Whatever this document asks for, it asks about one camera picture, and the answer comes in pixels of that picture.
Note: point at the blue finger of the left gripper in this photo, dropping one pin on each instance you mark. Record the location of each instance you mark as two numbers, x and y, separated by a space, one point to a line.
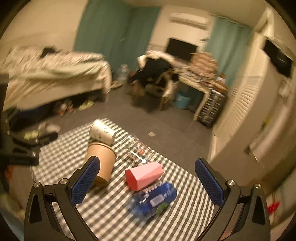
43 135

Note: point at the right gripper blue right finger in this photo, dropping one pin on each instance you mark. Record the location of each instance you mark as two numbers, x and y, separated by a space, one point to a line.
242 213

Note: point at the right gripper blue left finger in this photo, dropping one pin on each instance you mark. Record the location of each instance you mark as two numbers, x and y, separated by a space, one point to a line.
41 222

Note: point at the clear glass cup with prints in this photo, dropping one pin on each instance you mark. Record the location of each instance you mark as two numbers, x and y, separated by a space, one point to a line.
136 151

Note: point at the white patterned paper cup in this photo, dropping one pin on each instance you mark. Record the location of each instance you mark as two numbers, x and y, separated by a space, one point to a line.
102 133

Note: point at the brown paper cup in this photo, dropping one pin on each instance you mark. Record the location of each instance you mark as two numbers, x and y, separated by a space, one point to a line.
107 158

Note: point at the pink hexagonal cup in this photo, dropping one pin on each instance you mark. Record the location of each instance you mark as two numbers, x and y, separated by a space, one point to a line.
139 177

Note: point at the red bottle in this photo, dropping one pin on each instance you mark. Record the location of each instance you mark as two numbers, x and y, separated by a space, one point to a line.
273 207

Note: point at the green slipper under bed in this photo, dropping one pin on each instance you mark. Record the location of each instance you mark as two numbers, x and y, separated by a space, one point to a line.
86 105

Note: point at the bed with patterned bedding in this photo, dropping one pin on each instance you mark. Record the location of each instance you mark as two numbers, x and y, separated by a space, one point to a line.
39 75

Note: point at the white louvered wardrobe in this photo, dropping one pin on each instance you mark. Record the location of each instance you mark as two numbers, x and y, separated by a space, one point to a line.
255 133

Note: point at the grey checkered tablecloth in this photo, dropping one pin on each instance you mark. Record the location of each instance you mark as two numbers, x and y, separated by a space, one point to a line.
107 210

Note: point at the blue plastic water bottle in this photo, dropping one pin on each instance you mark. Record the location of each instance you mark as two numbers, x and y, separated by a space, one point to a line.
152 200

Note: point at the large clear water jug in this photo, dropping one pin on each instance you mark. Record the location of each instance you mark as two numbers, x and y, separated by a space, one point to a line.
121 74

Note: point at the silver black suitcase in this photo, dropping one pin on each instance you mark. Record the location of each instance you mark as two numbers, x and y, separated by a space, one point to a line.
212 108

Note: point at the wooden chair with clothes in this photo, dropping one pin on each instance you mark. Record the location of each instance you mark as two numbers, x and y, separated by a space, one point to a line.
156 75

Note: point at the teal curtain left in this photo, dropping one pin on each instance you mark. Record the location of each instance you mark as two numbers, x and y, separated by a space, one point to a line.
116 29

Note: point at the teal curtain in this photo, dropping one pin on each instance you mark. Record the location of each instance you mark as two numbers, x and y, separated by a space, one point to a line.
227 45
116 29

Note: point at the blue laundry basket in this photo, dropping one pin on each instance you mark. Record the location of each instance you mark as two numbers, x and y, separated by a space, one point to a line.
182 100

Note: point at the white desk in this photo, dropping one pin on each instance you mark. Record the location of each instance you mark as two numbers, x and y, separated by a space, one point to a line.
198 85

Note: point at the plaid blanket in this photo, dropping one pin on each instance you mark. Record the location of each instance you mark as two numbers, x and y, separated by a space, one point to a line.
203 64

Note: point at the black hanging garment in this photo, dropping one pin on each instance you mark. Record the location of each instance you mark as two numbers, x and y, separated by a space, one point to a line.
278 58

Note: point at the black monitor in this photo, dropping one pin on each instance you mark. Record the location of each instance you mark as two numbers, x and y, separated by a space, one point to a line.
180 49

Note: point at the teal curtain right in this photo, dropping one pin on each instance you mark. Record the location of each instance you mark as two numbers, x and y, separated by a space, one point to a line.
227 45

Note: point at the white air conditioner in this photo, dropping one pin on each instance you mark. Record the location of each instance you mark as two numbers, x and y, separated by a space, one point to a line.
190 20

